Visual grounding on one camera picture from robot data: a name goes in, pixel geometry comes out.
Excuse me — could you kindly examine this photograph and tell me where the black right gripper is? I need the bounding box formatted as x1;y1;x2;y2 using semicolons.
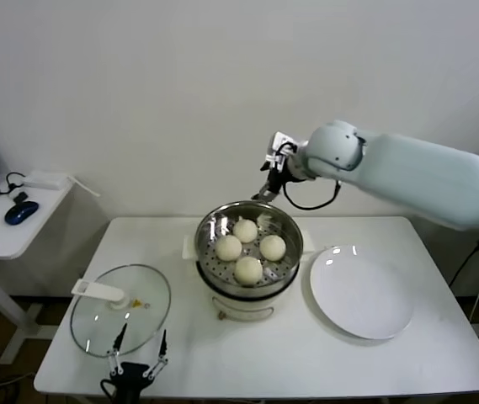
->
250;167;290;205

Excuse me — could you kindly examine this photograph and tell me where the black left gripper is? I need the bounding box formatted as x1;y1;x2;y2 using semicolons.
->
106;322;169;404

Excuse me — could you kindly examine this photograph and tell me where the white steamed baozi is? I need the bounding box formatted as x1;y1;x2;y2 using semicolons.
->
259;234;288;261
233;256;264;286
215;234;243;261
232;218;259;244

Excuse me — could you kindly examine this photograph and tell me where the stainless steel steamer basket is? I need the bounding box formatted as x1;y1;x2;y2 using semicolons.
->
195;201;306;298

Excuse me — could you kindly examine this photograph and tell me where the white electric cooking pot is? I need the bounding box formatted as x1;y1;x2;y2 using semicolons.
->
183;235;315;323

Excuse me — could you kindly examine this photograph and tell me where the white round plate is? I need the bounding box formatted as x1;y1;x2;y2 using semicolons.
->
309;245;416;341

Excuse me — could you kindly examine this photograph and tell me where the blue black computer mouse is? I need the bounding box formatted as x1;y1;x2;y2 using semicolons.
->
5;201;40;226

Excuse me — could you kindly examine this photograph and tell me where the white rectangular device box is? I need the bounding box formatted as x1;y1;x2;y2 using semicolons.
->
24;170;67;189

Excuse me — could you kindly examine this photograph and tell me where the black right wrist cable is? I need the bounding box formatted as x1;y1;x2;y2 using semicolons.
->
279;141;342;210

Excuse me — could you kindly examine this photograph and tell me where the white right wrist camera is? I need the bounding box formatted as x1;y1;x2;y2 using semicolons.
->
263;130;297;169

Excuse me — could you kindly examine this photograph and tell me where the glass lid with white handle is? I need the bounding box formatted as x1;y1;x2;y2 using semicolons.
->
70;263;173;359

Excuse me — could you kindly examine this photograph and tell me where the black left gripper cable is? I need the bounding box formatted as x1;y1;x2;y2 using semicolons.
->
99;378;118;399

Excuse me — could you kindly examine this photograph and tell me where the white floor cable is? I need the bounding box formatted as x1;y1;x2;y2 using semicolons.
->
0;372;34;399

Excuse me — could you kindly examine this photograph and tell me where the black looped desk cable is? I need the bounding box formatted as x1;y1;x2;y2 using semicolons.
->
0;171;28;199

